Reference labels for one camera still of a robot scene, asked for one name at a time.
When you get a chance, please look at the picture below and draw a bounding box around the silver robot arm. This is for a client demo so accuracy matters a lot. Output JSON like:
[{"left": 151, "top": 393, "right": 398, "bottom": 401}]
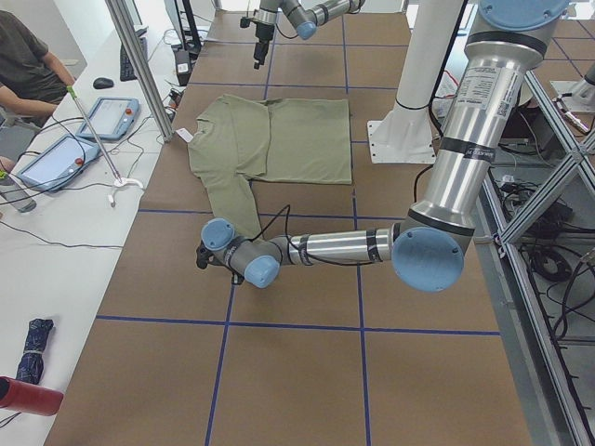
[
  {"left": 196, "top": 1, "right": 567, "bottom": 292},
  {"left": 240, "top": 0, "right": 365, "bottom": 70}
]

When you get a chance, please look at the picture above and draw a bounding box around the folded dark blue umbrella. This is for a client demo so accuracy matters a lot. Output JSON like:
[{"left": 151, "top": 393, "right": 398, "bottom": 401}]
[{"left": 16, "top": 319, "right": 54, "bottom": 385}]

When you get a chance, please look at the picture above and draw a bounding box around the grey water bottle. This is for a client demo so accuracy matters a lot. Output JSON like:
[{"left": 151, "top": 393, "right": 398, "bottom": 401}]
[{"left": 1, "top": 170, "right": 36, "bottom": 213}]

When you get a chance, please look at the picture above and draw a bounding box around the white paper hang tag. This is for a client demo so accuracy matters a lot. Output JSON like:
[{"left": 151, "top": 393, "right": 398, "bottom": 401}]
[{"left": 177, "top": 128, "right": 193, "bottom": 142}]

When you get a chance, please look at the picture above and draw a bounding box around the blue teach pendant near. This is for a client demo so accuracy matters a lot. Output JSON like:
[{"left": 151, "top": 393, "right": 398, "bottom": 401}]
[{"left": 16, "top": 136, "right": 99, "bottom": 192}]

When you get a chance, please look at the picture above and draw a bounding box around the black computer mouse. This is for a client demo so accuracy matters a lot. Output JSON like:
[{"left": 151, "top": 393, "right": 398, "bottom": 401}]
[{"left": 93, "top": 77, "right": 114, "bottom": 90}]

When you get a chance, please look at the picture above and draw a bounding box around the red cylindrical bottle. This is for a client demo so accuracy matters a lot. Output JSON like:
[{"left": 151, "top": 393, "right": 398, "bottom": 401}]
[{"left": 1, "top": 376, "right": 64, "bottom": 416}]

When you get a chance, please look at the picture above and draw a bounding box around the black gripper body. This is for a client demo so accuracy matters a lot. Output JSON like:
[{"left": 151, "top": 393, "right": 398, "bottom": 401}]
[
  {"left": 240, "top": 17, "right": 274, "bottom": 59},
  {"left": 195, "top": 242, "right": 215, "bottom": 269}
]

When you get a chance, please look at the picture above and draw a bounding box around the blue teach pendant far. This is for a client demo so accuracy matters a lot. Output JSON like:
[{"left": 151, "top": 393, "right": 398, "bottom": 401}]
[{"left": 85, "top": 97, "right": 140, "bottom": 141}]

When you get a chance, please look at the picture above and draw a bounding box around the aluminium frame rack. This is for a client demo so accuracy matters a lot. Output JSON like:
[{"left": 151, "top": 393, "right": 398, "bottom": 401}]
[{"left": 478, "top": 59, "right": 594, "bottom": 445}]

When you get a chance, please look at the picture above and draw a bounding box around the aluminium frame post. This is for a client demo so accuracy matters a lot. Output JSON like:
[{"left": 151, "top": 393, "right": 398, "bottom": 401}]
[{"left": 105, "top": 0, "right": 174, "bottom": 142}]

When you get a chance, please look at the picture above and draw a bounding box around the seated person in olive shirt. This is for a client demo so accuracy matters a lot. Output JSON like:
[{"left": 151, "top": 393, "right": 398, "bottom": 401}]
[{"left": 1, "top": 10, "right": 75, "bottom": 126}]

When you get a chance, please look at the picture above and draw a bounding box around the black labelled box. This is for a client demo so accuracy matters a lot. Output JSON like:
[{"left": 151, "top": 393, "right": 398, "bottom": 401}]
[{"left": 174, "top": 49, "right": 192, "bottom": 86}]

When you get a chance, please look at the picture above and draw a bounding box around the olive green long-sleeve shirt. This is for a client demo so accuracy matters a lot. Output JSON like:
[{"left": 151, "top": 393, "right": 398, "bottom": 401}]
[{"left": 188, "top": 94, "right": 351, "bottom": 237}]

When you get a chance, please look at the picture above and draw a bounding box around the black keyboard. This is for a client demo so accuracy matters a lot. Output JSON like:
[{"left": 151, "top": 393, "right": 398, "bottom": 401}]
[{"left": 119, "top": 35, "right": 149, "bottom": 83}]

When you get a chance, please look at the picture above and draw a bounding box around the blue teach pendant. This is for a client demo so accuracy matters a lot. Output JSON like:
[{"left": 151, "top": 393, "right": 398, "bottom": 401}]
[
  {"left": 85, "top": 97, "right": 140, "bottom": 141},
  {"left": 16, "top": 136, "right": 99, "bottom": 192}
]

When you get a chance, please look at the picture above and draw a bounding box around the metal reacher stick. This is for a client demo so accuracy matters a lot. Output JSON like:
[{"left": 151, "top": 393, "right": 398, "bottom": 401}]
[{"left": 66, "top": 85, "right": 144, "bottom": 208}]

